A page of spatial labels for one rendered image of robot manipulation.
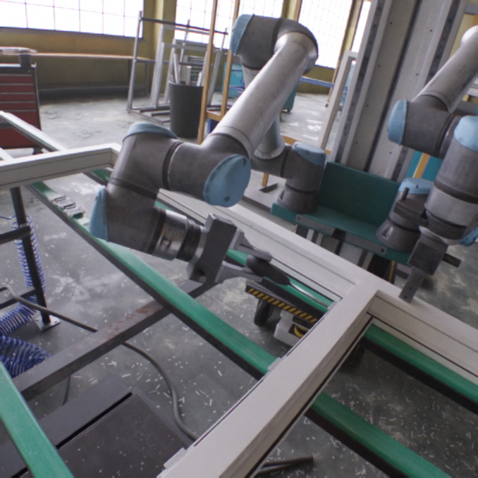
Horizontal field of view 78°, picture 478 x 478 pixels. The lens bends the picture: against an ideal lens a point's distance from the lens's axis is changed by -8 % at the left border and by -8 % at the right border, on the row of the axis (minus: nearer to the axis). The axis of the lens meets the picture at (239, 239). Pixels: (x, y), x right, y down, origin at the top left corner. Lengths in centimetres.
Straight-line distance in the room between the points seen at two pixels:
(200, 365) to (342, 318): 112
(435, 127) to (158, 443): 85
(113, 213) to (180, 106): 448
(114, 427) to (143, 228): 46
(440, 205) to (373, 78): 101
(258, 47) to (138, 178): 57
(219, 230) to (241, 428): 34
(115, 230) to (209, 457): 37
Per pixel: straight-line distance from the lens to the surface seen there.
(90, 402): 90
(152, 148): 57
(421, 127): 72
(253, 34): 99
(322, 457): 153
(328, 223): 143
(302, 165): 139
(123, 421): 83
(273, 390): 47
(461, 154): 59
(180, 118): 504
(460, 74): 92
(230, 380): 160
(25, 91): 390
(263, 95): 68
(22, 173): 120
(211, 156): 52
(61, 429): 88
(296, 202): 143
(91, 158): 128
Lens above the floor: 132
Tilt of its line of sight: 31 degrees down
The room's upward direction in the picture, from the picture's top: 10 degrees clockwise
